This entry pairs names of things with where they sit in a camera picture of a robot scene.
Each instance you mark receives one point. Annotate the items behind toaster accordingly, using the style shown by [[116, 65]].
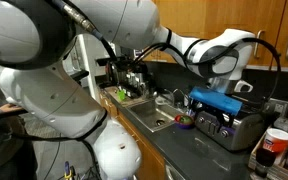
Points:
[[277, 170]]

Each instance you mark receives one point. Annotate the wooden upper cabinets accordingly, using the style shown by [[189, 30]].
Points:
[[217, 16]]

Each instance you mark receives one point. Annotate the black pepper grinder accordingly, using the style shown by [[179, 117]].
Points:
[[264, 160]]

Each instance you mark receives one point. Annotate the wall outlet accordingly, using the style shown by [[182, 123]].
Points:
[[279, 107]]

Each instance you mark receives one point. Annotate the grey dishwasher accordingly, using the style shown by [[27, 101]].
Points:
[[174, 171]]

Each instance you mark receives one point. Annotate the person in dark clothes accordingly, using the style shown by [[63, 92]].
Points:
[[4, 143]]

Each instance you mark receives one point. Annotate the red and blue bowl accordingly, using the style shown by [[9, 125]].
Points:
[[184, 126]]

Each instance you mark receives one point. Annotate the person's hand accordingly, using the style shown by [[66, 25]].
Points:
[[12, 107]]

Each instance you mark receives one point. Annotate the chrome faucet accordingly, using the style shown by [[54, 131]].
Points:
[[180, 95]]

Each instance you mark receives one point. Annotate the wooden cabinets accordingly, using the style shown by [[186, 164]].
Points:
[[144, 150], [217, 16]]

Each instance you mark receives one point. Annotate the chrome toaster knob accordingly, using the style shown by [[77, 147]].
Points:
[[201, 120], [224, 133]]

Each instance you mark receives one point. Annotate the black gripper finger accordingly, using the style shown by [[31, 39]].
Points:
[[192, 108], [224, 121]]

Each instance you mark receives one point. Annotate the steel sink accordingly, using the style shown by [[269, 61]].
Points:
[[154, 115]]

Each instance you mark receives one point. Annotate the wooden lower cabinets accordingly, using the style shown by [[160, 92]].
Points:
[[144, 150]]

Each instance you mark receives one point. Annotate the silver toaster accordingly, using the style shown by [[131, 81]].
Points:
[[244, 136]]

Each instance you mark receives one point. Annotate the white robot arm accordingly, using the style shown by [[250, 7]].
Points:
[[50, 100]]

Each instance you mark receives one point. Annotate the tan drying mat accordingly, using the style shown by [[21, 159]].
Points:
[[134, 101]]

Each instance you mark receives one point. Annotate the green vegetable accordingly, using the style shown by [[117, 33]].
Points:
[[185, 119]]

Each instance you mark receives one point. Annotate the green cup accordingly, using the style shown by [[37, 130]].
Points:
[[121, 95]]

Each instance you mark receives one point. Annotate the white refrigerator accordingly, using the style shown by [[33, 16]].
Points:
[[90, 66]]

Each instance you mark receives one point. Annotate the red white sugar canister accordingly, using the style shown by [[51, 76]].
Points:
[[277, 141]]

